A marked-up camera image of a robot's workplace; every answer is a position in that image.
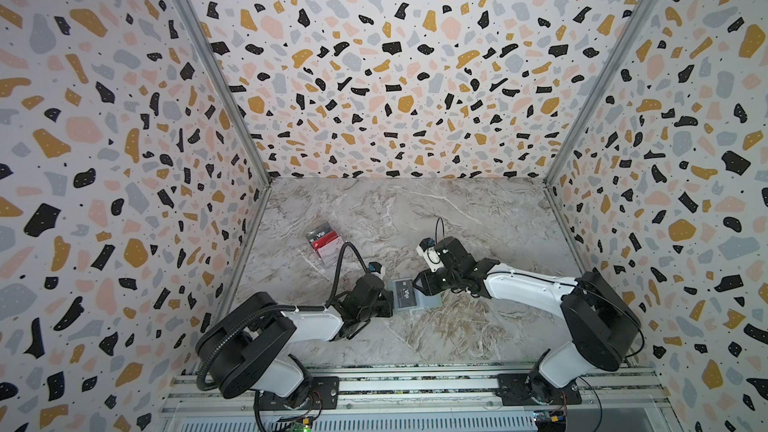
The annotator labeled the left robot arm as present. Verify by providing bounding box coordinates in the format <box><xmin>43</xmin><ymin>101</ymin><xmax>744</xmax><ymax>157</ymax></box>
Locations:
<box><xmin>195</xmin><ymin>273</ymin><xmax>394</xmax><ymax>409</ymax></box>

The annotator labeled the black VIP card in box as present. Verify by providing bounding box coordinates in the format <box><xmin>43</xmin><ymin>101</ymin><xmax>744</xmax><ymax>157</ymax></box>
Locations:
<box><xmin>306</xmin><ymin>222</ymin><xmax>335</xmax><ymax>243</ymax></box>

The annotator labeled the left black corrugated cable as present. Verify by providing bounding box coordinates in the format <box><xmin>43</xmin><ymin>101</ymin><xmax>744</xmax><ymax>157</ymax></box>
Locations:
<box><xmin>194</xmin><ymin>241</ymin><xmax>370</xmax><ymax>392</ymax></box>

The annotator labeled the clear acrylic card box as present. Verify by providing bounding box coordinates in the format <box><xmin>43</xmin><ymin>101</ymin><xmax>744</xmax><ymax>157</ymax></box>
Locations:
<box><xmin>305</xmin><ymin>221</ymin><xmax>344</xmax><ymax>267</ymax></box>

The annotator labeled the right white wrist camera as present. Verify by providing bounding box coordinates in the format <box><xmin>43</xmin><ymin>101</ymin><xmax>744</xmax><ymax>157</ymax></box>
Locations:
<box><xmin>416</xmin><ymin>238</ymin><xmax>444</xmax><ymax>273</ymax></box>

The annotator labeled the aluminium front rail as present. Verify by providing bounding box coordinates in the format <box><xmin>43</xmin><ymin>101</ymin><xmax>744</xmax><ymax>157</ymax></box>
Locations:
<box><xmin>159</xmin><ymin>362</ymin><xmax>671</xmax><ymax>418</ymax></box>

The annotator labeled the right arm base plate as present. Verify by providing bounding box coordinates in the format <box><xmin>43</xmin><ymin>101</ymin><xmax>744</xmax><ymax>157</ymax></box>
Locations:
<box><xmin>495</xmin><ymin>373</ymin><xmax>582</xmax><ymax>406</ymax></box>

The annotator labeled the red card in box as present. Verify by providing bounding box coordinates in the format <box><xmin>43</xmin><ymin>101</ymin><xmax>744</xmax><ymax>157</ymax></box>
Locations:
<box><xmin>310</xmin><ymin>231</ymin><xmax>339</xmax><ymax>251</ymax></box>

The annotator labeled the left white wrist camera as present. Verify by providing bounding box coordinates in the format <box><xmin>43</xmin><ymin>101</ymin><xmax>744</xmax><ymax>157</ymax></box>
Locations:
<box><xmin>368</xmin><ymin>261</ymin><xmax>385</xmax><ymax>280</ymax></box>

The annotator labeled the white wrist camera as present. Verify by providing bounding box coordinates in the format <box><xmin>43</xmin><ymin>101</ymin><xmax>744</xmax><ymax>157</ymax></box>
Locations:
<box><xmin>416</xmin><ymin>238</ymin><xmax>444</xmax><ymax>273</ymax></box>
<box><xmin>368</xmin><ymin>261</ymin><xmax>385</xmax><ymax>280</ymax></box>

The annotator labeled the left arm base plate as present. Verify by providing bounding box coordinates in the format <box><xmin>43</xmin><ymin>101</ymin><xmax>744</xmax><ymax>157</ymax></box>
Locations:
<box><xmin>254</xmin><ymin>376</ymin><xmax>340</xmax><ymax>412</ymax></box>

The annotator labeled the grey VIP card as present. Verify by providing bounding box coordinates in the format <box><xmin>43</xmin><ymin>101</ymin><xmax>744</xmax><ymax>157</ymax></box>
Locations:
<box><xmin>393</xmin><ymin>279</ymin><xmax>418</xmax><ymax>309</ymax></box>

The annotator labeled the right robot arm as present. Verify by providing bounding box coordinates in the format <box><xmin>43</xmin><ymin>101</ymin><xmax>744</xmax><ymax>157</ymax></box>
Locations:
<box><xmin>413</xmin><ymin>237</ymin><xmax>642</xmax><ymax>405</ymax></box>

